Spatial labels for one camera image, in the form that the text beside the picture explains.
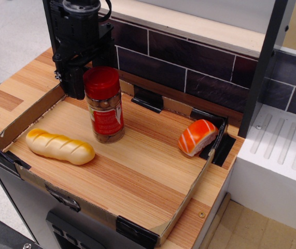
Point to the light wooden shelf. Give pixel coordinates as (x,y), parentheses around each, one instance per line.
(202,30)

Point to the toy bread loaf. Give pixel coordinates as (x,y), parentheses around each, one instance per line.
(59,147)

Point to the red-capped basil spice bottle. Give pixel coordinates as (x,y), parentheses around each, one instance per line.
(103,96)

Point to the toy salmon nigiri sushi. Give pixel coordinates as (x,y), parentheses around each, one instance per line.
(197,136)

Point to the black toy oven front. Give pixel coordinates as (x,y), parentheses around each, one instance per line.
(82,232)

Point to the white toy sink drainboard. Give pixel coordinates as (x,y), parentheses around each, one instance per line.
(264,174)

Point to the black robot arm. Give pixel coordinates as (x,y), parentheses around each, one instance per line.
(76,6)

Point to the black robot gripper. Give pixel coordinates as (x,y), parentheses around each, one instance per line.
(82,37)

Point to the dark grey vertical post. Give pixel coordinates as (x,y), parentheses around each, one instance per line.
(274,38)

